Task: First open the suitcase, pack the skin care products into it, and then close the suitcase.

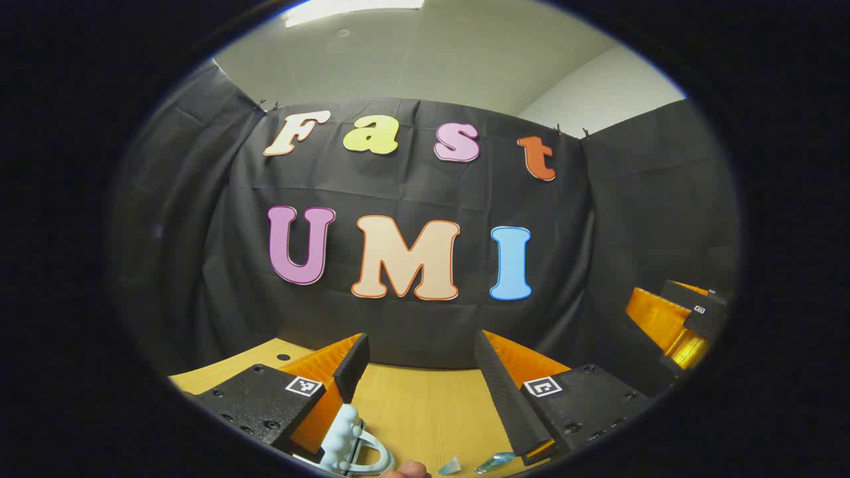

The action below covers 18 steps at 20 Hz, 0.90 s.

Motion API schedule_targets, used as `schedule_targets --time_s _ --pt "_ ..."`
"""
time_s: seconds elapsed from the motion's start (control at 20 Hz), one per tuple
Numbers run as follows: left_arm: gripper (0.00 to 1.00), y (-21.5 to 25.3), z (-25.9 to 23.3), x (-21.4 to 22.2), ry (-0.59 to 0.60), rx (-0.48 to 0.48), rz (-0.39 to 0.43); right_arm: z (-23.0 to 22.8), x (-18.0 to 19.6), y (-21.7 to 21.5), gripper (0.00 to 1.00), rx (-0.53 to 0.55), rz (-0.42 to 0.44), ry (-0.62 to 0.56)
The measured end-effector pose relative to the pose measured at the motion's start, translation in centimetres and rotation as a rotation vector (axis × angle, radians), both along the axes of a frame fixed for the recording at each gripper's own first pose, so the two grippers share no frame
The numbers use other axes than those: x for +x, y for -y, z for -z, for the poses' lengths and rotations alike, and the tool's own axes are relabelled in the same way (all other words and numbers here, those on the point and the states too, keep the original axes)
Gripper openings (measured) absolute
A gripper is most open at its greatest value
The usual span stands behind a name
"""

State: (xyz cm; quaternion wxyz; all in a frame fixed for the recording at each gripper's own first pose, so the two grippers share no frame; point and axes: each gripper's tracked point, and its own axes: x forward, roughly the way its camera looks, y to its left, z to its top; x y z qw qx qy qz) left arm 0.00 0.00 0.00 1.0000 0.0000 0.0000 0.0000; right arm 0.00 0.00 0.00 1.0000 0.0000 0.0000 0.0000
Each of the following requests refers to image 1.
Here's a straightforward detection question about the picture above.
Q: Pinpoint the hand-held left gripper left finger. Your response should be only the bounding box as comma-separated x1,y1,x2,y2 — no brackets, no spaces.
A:
183,332,371,456

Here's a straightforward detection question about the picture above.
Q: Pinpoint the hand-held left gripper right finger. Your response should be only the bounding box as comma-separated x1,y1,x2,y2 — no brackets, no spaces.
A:
474,330,655,465

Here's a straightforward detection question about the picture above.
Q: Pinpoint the light blue suitcase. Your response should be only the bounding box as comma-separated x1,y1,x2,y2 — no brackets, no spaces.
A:
292,402,397,477

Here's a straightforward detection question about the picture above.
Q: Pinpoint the teal bottle with blue cap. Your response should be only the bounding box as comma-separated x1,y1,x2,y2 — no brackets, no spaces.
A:
474,451,516,474

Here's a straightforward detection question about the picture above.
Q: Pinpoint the brown rounded container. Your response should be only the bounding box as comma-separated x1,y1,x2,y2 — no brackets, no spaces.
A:
382,460,430,478

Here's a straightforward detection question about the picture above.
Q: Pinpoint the black backdrop cloth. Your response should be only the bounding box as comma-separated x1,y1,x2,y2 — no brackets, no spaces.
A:
110,60,741,399

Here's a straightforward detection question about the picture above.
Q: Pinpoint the ceiling light panel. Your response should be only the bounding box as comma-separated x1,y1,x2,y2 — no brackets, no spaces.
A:
284,0,426,29

